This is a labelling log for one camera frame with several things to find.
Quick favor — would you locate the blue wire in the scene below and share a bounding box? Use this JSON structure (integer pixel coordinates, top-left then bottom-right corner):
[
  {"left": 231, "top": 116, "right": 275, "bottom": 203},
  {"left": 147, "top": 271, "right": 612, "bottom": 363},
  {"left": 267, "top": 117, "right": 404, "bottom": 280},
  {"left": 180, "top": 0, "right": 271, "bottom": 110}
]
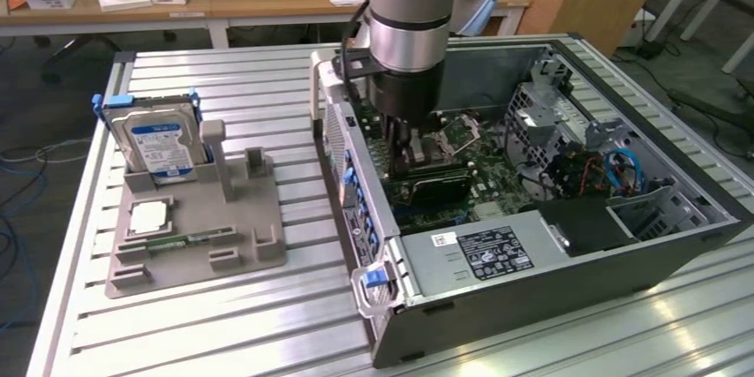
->
[{"left": 606, "top": 147, "right": 650, "bottom": 196}]

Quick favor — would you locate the white table frame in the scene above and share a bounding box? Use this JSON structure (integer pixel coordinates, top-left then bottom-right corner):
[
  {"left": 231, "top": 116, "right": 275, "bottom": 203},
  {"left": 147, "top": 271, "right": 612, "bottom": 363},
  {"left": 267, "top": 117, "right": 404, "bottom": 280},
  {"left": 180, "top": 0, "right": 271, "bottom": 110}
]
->
[{"left": 644, "top": 0, "right": 754, "bottom": 73}]

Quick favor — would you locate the green motherboard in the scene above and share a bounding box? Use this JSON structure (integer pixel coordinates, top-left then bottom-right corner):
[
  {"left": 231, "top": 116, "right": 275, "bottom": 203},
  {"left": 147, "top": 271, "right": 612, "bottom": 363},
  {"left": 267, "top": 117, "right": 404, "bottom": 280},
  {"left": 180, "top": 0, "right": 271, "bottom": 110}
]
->
[{"left": 356, "top": 101, "right": 547, "bottom": 237}]

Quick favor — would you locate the silver disk bay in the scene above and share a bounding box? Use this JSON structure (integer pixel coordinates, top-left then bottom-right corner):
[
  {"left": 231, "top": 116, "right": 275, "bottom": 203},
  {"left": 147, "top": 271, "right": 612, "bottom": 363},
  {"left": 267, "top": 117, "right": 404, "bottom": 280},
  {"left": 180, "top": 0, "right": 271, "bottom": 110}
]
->
[{"left": 606, "top": 185, "right": 708, "bottom": 242}]

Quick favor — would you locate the black office chair base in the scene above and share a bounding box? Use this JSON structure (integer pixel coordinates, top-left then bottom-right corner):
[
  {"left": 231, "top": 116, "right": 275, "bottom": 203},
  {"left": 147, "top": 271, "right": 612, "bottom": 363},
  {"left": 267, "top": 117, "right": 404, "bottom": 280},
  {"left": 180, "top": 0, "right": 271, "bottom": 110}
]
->
[{"left": 34, "top": 34, "right": 123, "bottom": 85}]

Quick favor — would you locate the silver CPU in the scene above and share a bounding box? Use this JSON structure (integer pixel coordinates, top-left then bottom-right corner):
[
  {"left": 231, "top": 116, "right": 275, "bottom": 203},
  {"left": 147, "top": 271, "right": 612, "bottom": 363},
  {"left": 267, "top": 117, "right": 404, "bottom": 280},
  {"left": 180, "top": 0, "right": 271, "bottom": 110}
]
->
[{"left": 127, "top": 200, "right": 172, "bottom": 235}]

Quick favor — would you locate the silver drive cage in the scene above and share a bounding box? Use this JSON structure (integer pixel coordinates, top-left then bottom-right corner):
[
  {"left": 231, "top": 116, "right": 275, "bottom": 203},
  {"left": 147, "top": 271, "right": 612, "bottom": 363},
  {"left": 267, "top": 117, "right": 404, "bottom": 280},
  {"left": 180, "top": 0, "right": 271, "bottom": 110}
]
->
[{"left": 506, "top": 57, "right": 596, "bottom": 175}]

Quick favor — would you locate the metal socket cover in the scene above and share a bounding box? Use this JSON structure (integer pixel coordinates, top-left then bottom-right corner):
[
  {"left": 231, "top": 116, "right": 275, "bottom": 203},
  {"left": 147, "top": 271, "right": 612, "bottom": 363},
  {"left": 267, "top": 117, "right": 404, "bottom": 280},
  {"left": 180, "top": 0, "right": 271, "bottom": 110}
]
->
[{"left": 438, "top": 112, "right": 483, "bottom": 148}]

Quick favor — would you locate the grey power supply unit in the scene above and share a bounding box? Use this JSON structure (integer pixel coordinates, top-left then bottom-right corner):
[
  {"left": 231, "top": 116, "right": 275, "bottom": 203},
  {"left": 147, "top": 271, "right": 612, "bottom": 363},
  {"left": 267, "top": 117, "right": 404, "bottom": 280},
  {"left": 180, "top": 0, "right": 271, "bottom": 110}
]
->
[{"left": 385, "top": 211, "right": 576, "bottom": 298}]

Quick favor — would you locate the black plastic cover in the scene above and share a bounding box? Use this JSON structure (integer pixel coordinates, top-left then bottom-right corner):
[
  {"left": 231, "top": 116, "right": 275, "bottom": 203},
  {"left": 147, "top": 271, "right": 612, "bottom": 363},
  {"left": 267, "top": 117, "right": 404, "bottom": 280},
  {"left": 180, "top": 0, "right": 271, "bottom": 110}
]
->
[{"left": 538, "top": 197, "right": 640, "bottom": 259}]

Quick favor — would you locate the open black PC case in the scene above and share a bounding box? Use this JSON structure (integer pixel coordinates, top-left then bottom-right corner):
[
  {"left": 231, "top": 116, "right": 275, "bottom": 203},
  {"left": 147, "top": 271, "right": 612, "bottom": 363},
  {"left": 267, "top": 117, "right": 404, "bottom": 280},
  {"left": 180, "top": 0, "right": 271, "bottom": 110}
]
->
[{"left": 309, "top": 39, "right": 754, "bottom": 370}]

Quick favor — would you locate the green RAM stick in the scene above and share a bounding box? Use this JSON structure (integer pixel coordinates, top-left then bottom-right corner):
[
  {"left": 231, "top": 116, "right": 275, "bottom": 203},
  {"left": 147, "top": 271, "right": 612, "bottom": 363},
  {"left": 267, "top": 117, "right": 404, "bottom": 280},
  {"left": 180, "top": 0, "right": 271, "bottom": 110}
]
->
[{"left": 145, "top": 233, "right": 216, "bottom": 253}]

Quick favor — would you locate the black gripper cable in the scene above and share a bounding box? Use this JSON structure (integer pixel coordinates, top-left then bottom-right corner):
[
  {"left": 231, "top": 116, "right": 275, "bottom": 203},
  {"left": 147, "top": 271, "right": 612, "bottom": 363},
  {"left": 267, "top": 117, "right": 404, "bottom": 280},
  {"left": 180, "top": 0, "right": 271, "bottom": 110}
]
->
[{"left": 339, "top": 0, "right": 373, "bottom": 102}]

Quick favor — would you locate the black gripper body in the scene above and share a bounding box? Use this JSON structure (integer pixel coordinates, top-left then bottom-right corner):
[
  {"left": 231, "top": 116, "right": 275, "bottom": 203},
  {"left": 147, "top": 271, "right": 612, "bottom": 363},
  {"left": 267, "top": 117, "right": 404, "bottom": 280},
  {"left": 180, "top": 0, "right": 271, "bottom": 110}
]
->
[{"left": 368, "top": 63, "right": 447, "bottom": 124}]

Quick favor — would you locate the hard disk with blue carrier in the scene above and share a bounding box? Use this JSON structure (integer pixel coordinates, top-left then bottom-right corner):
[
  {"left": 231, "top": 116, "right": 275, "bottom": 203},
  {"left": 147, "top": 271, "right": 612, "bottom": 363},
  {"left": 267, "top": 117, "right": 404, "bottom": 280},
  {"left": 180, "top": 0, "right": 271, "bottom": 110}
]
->
[{"left": 91, "top": 93, "right": 201, "bottom": 186}]

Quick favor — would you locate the grey parts rack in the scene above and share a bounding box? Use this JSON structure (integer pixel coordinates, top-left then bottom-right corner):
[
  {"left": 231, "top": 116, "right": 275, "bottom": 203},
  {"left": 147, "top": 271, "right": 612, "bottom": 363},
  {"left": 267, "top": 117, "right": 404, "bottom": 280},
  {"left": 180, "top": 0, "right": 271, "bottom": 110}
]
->
[{"left": 104, "top": 119, "right": 288, "bottom": 301}]

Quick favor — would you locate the CPU socket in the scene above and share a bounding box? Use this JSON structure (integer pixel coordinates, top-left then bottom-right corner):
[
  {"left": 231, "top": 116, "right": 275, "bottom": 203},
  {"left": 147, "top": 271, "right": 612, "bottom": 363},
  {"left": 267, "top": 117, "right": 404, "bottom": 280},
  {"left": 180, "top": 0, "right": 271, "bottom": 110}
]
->
[{"left": 415, "top": 133, "right": 454, "bottom": 169}]

